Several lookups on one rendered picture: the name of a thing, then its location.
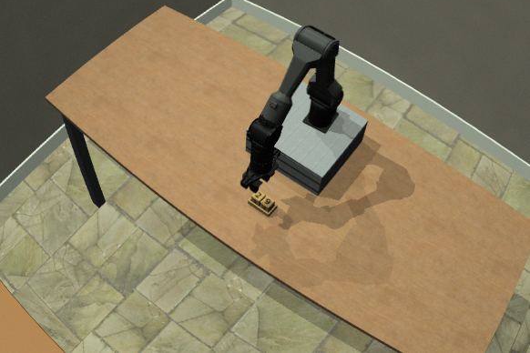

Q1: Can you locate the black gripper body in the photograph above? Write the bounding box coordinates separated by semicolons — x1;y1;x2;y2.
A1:
240;147;280;189

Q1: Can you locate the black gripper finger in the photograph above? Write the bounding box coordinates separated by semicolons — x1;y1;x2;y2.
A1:
262;162;279;182
242;172;263;194

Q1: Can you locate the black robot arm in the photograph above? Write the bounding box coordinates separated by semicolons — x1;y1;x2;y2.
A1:
247;25;344;165

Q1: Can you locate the tan shallow tray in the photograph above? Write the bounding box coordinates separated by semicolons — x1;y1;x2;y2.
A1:
248;198;278;217

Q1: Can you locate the yellow number cube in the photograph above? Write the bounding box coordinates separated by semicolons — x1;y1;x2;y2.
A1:
251;191;266;206
260;196;275;213

